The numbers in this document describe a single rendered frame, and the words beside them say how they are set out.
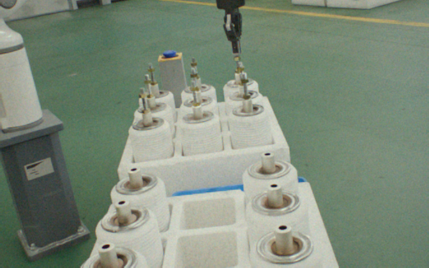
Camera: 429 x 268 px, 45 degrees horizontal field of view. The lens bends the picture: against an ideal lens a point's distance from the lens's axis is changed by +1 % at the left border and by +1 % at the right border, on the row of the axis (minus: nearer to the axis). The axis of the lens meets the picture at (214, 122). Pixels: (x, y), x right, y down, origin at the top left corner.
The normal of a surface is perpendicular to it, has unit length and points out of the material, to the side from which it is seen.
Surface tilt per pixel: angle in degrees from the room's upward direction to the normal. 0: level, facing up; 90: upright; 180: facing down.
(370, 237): 0
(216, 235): 90
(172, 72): 90
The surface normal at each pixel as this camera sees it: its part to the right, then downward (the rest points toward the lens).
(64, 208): 0.51, 0.24
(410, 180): -0.13, -0.93
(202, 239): -0.01, 0.35
